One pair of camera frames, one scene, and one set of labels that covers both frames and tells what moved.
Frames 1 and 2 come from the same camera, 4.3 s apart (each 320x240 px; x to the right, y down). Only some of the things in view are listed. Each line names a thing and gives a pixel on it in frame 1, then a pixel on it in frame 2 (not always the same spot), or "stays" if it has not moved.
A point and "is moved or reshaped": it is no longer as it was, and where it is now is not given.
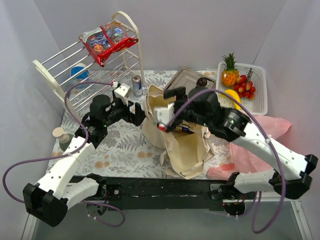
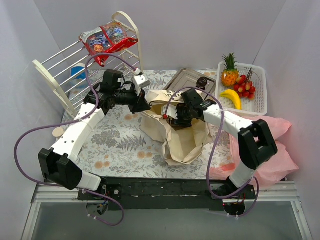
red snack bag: x=110 y=38 stays
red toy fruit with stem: x=245 y=86 stays
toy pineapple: x=230 y=74 stays
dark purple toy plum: x=201 y=82 stays
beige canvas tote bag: x=185 y=148 is moved or reshaped
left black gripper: x=130 y=113 -> x=139 y=100
